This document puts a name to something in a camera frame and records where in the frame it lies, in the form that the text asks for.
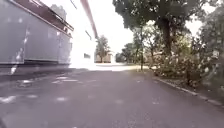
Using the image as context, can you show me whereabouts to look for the low brick building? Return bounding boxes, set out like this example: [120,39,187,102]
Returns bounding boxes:
[94,52,116,64]

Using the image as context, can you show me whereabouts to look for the single green tree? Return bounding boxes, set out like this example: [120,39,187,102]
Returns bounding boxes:
[94,34,111,64]

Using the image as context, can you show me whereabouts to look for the grey asphalt road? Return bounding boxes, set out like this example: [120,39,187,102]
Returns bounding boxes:
[0,64,224,128]

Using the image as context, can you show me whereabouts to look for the large white building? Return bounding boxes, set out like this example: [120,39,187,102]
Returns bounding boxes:
[0,0,100,68]

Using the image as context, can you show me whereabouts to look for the row of trees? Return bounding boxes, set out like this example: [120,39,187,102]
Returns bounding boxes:
[112,0,224,88]

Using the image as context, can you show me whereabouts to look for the grey paved side strip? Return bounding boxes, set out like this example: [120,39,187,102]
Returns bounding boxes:
[0,65,88,83]

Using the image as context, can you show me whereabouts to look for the stone kerb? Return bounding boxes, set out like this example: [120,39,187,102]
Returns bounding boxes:
[152,76,224,108]

